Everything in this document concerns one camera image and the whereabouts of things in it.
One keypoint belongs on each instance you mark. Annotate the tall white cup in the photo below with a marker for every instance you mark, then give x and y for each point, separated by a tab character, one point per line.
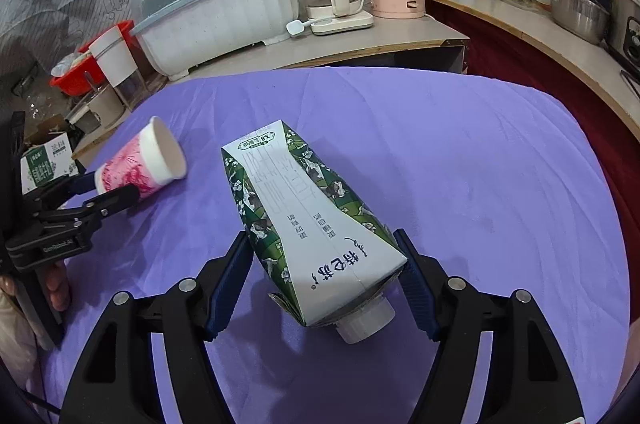
115	64

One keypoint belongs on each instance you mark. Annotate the white power plug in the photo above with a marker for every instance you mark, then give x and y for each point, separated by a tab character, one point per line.
296	28

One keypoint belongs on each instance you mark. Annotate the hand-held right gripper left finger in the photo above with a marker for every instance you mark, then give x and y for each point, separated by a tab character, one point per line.
227	289

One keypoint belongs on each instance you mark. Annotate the steel rice cooker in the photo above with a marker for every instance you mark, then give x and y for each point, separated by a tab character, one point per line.
627	24

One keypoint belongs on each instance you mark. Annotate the green white milk carton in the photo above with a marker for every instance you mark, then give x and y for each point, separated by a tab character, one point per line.
310	244

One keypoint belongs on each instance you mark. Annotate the purple tablecloth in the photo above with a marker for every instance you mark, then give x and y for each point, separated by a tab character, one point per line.
450	204

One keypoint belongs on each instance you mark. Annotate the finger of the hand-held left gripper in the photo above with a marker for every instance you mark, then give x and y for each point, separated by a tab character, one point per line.
117	198
60	188

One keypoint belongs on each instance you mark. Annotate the white dish rack grey cover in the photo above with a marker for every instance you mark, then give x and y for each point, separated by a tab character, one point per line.
225	29

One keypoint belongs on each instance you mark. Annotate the pink patterned paper cup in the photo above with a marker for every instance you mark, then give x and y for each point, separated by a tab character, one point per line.
150	159

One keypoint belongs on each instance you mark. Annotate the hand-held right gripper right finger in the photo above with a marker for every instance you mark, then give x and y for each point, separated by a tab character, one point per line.
417	284

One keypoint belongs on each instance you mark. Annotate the red cloth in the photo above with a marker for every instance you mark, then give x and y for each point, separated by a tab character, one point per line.
525	64

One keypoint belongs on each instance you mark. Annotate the person's left hand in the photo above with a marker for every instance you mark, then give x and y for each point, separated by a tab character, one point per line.
56	289

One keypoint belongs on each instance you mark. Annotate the green printed cardboard box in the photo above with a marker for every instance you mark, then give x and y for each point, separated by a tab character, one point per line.
47	157

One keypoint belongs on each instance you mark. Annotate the small steel pot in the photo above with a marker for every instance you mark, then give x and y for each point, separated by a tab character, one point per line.
580	17

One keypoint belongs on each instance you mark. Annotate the red plastic basin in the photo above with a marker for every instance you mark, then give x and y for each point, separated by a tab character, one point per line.
75	79

